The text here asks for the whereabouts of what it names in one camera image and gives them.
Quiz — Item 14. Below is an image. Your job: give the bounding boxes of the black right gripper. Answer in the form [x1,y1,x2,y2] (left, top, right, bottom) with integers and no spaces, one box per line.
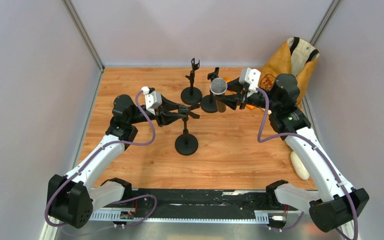
[214,75,280,112]

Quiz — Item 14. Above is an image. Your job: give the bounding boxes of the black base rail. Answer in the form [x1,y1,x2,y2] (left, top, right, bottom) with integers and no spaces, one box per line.
[89,188,300,229]

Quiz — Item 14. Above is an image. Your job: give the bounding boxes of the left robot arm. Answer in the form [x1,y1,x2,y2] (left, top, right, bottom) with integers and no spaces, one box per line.
[44,88,200,229]

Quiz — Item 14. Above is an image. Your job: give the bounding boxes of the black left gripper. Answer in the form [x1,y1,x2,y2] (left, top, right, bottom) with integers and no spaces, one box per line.
[128,93,186,128]

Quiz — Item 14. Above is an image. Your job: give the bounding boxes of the brown paper bag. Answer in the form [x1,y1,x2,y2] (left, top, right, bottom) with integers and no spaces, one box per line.
[258,36,320,106]

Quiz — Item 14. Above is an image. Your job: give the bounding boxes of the orange microphone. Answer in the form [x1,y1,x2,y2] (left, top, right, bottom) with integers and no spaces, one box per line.
[226,93,255,110]

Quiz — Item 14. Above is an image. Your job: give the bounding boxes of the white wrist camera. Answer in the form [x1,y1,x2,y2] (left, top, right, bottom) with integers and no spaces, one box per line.
[141,86,163,116]
[239,67,261,97]

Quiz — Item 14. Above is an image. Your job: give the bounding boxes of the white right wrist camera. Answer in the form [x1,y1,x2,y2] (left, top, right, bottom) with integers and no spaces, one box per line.
[239,67,261,97]

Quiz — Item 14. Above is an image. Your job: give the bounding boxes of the black grey-headed microphone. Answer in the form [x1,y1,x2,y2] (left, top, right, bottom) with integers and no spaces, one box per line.
[209,77,228,113]

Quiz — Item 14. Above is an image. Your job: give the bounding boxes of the black microphone stand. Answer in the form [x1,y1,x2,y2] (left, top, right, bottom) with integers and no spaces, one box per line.
[174,103,200,156]
[200,67,220,113]
[180,58,203,105]

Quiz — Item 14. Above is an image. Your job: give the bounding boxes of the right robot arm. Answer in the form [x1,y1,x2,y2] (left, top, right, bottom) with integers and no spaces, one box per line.
[209,73,370,233]

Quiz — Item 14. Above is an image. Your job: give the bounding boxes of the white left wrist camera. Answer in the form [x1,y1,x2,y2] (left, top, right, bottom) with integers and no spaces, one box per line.
[141,86,163,116]

